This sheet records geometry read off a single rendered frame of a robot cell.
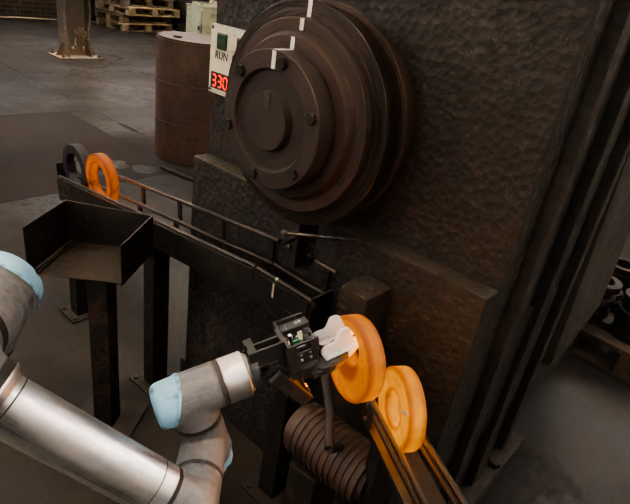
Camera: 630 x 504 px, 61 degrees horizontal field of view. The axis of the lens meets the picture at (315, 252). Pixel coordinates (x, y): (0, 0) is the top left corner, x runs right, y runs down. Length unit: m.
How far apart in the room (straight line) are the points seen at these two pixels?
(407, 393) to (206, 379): 0.35
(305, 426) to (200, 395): 0.43
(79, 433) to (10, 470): 1.13
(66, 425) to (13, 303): 0.18
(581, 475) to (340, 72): 1.64
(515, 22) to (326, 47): 0.34
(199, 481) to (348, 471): 0.42
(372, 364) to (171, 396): 0.32
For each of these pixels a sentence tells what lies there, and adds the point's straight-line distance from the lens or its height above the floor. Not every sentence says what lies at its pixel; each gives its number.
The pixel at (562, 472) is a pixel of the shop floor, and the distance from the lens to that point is 2.19.
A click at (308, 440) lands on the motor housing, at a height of 0.51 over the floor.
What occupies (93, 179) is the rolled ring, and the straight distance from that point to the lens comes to 2.09.
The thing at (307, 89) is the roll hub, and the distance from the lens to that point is 1.05.
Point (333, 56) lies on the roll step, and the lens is 1.09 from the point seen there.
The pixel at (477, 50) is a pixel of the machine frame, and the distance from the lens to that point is 1.12.
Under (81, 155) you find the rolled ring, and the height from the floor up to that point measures 0.71.
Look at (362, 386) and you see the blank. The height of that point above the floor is 0.79.
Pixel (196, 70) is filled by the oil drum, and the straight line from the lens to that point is 4.01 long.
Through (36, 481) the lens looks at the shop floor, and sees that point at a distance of 1.86.
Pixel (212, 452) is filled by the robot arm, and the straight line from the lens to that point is 0.90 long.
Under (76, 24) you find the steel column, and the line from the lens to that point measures 8.17.
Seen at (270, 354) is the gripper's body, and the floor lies 0.85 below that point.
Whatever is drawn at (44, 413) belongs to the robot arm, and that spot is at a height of 0.87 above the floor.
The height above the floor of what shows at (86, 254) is 0.59.
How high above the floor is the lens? 1.39
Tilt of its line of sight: 27 degrees down
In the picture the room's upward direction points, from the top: 9 degrees clockwise
